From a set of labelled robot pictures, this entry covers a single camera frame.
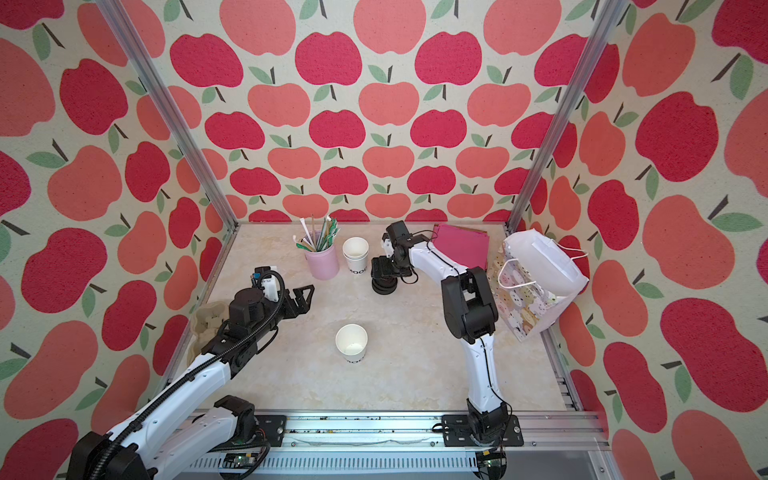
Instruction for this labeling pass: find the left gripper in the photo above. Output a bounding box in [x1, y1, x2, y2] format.
[250, 284, 315, 343]

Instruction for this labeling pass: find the white paper coffee cup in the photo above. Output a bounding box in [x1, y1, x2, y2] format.
[335, 323, 368, 363]

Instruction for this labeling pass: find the white patterned gift bag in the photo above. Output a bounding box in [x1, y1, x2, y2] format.
[487, 230, 589, 342]

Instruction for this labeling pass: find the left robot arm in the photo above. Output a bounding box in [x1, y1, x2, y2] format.
[66, 271, 315, 479]

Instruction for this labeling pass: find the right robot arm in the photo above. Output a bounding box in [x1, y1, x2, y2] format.
[371, 221, 512, 447]

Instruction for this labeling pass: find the stack of black lids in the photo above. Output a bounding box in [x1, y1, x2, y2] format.
[371, 276, 398, 295]

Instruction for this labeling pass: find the stack of white paper cups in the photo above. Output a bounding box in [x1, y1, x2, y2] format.
[342, 237, 369, 274]

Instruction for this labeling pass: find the pink straw holder cup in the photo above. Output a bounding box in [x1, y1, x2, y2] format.
[305, 246, 339, 280]

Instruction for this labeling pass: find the pink napkin stack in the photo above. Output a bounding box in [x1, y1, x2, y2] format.
[433, 223, 490, 269]

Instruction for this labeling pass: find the cardboard cup carrier stack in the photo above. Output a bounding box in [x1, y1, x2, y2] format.
[190, 301, 229, 359]

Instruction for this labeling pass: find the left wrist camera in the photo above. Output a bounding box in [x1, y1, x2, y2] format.
[251, 266, 281, 302]

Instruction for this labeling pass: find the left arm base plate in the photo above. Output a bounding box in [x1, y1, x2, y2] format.
[224, 415, 287, 449]

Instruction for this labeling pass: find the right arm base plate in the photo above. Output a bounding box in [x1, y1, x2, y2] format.
[433, 414, 525, 448]

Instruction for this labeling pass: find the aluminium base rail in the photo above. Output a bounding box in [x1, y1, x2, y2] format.
[155, 410, 619, 480]

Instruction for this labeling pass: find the left frame post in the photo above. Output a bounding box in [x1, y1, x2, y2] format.
[96, 1, 239, 232]

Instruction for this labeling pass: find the frame post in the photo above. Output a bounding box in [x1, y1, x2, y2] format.
[504, 0, 629, 234]
[96, 1, 239, 232]

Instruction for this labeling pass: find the right frame post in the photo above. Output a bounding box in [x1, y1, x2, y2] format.
[504, 0, 629, 234]

